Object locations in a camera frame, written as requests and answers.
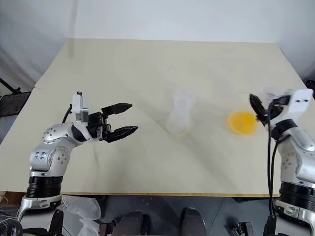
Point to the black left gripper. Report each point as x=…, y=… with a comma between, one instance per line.
x=97, y=125

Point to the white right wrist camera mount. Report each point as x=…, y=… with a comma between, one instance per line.
x=297, y=100

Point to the dark rounded shape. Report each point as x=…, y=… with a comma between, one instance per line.
x=133, y=225
x=193, y=222

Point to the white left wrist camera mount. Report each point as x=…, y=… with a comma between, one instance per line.
x=79, y=104

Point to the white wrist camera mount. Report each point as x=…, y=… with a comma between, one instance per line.
x=297, y=100
x=79, y=104

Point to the crumpled clear plastic bag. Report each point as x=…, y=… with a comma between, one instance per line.
x=81, y=209

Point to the black mesh chair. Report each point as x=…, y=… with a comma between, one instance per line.
x=13, y=102

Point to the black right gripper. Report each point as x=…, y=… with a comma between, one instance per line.
x=276, y=108

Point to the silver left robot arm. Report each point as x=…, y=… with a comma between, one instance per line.
x=53, y=134

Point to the black object beside table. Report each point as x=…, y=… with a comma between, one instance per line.
x=311, y=88

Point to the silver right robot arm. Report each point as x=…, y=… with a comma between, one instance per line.
x=299, y=152

